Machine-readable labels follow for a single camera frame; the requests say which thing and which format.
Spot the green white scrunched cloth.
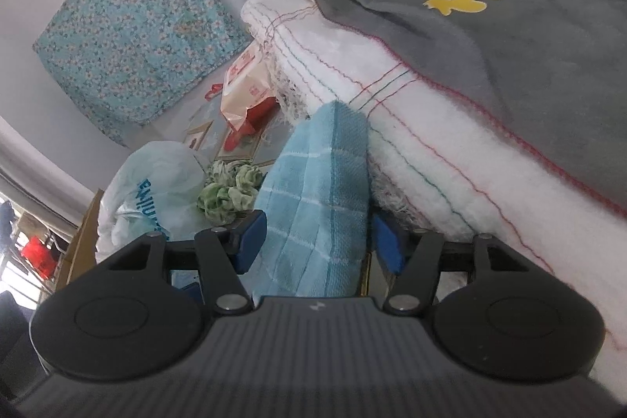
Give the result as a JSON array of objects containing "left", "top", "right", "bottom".
[{"left": 197, "top": 160, "right": 265, "bottom": 227}]

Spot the orange wet wipes pack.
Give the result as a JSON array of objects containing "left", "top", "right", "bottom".
[{"left": 220, "top": 42, "right": 277, "bottom": 137}]

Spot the red bag on rack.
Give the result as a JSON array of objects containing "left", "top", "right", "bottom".
[{"left": 20, "top": 237, "right": 58, "bottom": 280}]

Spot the teal floral wall cloth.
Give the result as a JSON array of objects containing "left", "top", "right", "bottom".
[{"left": 33, "top": 0, "right": 250, "bottom": 144}]

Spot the white plastic shopping bag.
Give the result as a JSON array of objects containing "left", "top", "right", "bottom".
[{"left": 96, "top": 141, "right": 210, "bottom": 262}]

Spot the brown cardboard box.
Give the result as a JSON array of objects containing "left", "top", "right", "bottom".
[{"left": 53, "top": 190, "right": 104, "bottom": 292}]

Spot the teal checked towel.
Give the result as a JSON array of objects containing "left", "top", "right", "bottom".
[{"left": 242, "top": 102, "right": 370, "bottom": 300}]

